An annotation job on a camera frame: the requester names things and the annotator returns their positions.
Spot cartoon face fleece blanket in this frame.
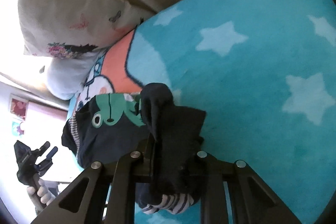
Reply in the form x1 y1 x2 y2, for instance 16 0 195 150
71 0 335 223

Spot wall picture frame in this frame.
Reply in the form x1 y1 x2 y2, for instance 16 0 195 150
10 94 29 121

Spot left hand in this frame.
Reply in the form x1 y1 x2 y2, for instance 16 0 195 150
27 178 55 211

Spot light blue pillow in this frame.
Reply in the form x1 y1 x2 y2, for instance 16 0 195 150
45 50 105 101

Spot dark navy child pants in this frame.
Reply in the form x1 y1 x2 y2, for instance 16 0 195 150
62 83 207 214

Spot white floral pillow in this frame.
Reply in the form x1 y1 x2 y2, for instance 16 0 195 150
18 0 153 59

